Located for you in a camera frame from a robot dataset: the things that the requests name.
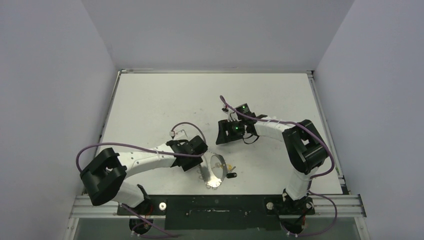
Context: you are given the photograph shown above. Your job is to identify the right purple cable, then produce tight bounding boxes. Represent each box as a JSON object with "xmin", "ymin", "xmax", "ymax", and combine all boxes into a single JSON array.
[{"xmin": 219, "ymin": 95, "xmax": 338, "ymax": 238}]

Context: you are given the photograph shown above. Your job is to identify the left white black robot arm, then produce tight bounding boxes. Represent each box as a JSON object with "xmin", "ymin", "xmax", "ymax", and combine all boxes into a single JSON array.
[{"xmin": 77, "ymin": 135, "xmax": 208, "ymax": 216}]

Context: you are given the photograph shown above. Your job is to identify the key with yellow tag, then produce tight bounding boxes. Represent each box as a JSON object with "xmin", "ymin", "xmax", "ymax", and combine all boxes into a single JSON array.
[{"xmin": 212, "ymin": 162, "xmax": 236, "ymax": 172}]

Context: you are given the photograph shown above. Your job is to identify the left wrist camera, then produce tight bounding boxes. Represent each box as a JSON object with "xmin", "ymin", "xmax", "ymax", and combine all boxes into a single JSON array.
[{"xmin": 169, "ymin": 129, "xmax": 188, "ymax": 140}]

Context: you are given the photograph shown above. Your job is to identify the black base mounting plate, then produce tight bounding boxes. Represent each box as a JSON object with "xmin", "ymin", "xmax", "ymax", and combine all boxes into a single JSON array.
[{"xmin": 136, "ymin": 194, "xmax": 315, "ymax": 231}]

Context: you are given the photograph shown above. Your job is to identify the key with black head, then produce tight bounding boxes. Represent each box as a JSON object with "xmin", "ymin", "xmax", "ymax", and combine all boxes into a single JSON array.
[{"xmin": 225, "ymin": 172, "xmax": 238, "ymax": 179}]

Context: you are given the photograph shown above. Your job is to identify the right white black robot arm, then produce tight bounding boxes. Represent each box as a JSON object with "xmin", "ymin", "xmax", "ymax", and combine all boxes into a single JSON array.
[{"xmin": 215, "ymin": 114, "xmax": 329, "ymax": 215}]

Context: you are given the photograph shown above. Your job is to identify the aluminium frame rail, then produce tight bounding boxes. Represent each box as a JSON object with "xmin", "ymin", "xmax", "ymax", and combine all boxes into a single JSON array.
[{"xmin": 70, "ymin": 194, "xmax": 366, "ymax": 219}]

